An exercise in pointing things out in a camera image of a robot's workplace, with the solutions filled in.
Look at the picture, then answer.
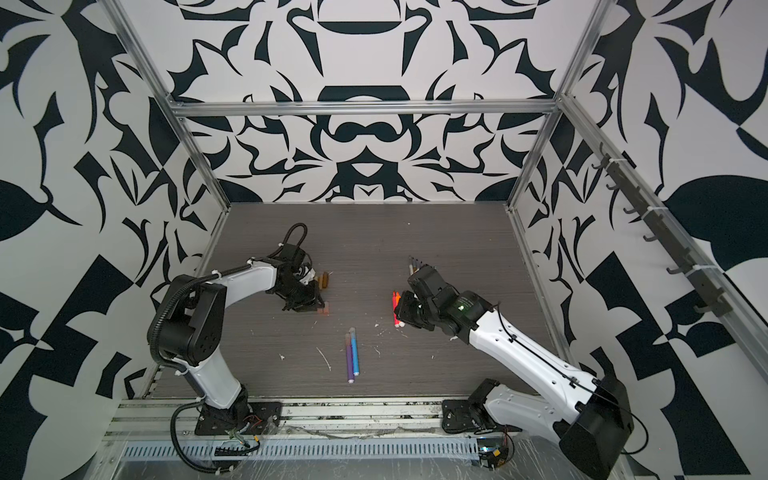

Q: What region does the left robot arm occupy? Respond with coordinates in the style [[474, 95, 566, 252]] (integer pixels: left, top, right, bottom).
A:
[[147, 258, 324, 421]]

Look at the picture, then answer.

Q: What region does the red marker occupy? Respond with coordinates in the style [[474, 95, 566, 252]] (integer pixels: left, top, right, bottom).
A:
[[391, 291, 400, 328]]

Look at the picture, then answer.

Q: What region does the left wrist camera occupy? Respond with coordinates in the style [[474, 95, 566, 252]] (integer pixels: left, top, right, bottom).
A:
[[274, 244, 313, 270]]

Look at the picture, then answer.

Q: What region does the purple marker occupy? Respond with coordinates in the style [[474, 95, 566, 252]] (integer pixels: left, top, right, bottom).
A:
[[344, 333, 355, 384]]

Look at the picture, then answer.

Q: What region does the aluminium front rail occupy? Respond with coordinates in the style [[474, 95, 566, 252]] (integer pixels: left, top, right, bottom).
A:
[[101, 393, 617, 442]]

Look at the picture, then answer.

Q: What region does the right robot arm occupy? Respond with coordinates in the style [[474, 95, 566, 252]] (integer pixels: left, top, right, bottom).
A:
[[394, 265, 635, 479]]

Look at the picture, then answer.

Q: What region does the white slotted cable duct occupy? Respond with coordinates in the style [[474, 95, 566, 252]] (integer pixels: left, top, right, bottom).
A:
[[119, 437, 481, 462]]

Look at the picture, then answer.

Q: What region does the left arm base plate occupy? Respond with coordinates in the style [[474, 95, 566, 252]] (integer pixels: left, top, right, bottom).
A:
[[194, 401, 283, 436]]

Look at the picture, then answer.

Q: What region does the black hook rail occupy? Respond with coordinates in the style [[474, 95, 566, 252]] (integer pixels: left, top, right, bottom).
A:
[[593, 143, 733, 318]]

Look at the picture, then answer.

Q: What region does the left black corrugated cable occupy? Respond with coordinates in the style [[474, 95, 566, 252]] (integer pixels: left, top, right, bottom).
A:
[[147, 223, 310, 475]]

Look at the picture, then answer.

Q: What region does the blue marker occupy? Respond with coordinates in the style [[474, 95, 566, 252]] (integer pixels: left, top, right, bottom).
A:
[[349, 327, 360, 378]]

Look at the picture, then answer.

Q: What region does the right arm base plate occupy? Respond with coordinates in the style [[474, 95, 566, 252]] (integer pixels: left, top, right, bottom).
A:
[[441, 400, 521, 435]]

